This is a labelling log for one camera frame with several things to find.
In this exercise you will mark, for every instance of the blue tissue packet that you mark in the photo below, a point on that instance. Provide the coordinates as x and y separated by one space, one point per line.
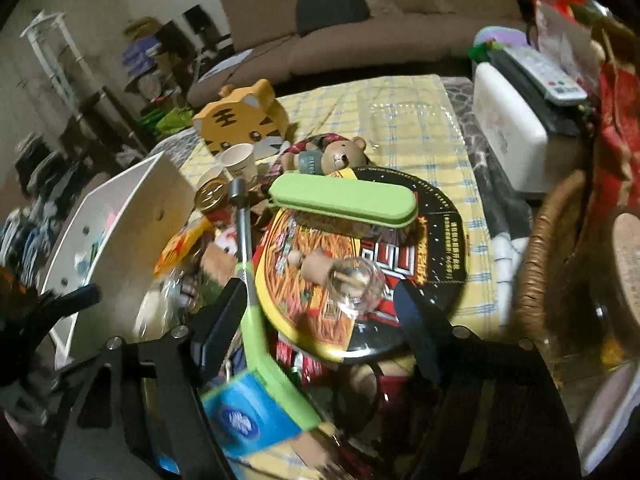
250 415

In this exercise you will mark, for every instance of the yellow checked tablecloth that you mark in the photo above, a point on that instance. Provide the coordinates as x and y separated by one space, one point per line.
350 105

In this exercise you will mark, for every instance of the green plastic bag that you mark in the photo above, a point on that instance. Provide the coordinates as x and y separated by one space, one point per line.
167 120

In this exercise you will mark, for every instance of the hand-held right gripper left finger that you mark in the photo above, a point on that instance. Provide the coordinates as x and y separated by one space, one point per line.
220 325

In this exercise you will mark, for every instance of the brown sofa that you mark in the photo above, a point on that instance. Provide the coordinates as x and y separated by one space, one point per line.
380 30

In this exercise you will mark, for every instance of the orange tiger-shaped box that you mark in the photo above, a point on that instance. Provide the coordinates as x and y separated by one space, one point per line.
235 117

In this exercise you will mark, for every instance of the gold tin can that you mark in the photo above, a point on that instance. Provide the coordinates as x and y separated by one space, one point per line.
212 195

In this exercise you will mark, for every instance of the white storage box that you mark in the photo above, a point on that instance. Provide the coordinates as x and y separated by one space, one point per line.
135 240

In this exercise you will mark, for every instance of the clear plastic tray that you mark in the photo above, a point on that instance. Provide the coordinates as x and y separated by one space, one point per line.
412 125

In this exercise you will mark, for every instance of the green pencil case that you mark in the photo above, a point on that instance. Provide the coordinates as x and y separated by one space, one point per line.
345 200

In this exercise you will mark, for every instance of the yellow snack packet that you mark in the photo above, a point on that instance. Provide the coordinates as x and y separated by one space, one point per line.
182 245

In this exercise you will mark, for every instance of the white paper sheet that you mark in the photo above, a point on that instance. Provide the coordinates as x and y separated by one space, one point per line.
222 67

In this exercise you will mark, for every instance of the red gift packet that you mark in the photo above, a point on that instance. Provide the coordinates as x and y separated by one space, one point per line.
620 125

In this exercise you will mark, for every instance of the brown wicker basket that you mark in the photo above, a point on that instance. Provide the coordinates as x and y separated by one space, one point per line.
540 260

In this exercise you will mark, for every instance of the white pipe rack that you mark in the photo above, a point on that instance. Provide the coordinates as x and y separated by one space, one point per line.
47 45

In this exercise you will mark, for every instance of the dark cushion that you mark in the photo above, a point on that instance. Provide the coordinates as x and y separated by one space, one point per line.
332 10

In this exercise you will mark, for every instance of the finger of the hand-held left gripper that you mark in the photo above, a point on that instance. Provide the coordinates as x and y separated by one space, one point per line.
70 302

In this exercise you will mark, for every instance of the glass jar with brown lid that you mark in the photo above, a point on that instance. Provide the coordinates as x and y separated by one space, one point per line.
627 270

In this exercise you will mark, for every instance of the purple round container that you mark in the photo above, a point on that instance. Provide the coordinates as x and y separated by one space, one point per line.
500 40

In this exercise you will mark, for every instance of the small plush toy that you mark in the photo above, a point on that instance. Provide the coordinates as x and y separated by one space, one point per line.
220 255

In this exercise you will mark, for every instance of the white tissue box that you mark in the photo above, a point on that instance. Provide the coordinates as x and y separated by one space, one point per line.
510 130

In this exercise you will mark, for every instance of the small glass bottle with cork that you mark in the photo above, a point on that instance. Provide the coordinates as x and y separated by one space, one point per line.
350 280

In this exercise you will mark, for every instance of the white remote control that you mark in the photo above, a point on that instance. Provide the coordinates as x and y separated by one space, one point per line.
547 72

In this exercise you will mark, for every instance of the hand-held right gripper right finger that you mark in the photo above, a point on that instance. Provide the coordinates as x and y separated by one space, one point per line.
417 330

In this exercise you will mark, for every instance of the brown teddy bear figurine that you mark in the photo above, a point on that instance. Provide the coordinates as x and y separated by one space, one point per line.
340 155

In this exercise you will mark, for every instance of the green long-neck lighter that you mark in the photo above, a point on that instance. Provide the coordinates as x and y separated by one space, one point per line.
245 260

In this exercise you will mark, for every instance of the instant noodle bowl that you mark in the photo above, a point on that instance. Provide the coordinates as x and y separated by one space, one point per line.
430 260

